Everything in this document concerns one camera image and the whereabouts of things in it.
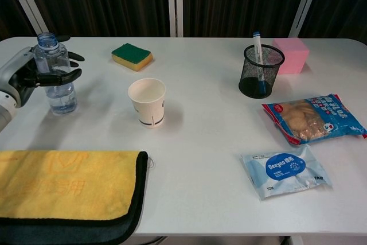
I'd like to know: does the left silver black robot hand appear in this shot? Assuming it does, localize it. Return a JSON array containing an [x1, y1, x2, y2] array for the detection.
[[0, 34, 85, 108]]

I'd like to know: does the transparent plastic water bottle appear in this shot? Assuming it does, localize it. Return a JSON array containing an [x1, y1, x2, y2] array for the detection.
[[32, 32, 78, 115]]

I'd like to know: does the white paper cup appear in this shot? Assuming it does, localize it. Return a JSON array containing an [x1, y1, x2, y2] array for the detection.
[[127, 77, 167, 129]]

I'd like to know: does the yellow towel with black edge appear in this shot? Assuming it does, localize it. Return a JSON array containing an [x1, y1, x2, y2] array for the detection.
[[0, 149, 149, 245]]

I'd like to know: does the green yellow sponge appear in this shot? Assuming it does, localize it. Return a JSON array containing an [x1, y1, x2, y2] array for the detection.
[[111, 42, 153, 72]]

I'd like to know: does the black mesh pen holder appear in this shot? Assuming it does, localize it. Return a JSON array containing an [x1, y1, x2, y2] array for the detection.
[[238, 44, 286, 99]]

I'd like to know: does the white blue marker pen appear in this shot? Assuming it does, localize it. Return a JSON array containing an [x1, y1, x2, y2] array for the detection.
[[252, 30, 268, 97]]

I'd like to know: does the pink foam cube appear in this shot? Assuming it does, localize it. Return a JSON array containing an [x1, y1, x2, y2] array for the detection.
[[271, 37, 310, 75]]

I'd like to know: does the blue white wet wipes pack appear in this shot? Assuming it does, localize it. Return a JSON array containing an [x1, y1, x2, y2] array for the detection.
[[240, 144, 333, 201]]

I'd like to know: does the blue red snack bag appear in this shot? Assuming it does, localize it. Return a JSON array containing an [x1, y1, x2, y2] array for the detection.
[[261, 93, 367, 145]]

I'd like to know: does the white frame post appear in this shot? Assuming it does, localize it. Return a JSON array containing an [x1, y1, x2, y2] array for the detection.
[[0, 0, 48, 34], [167, 0, 184, 38], [288, 0, 327, 38]]

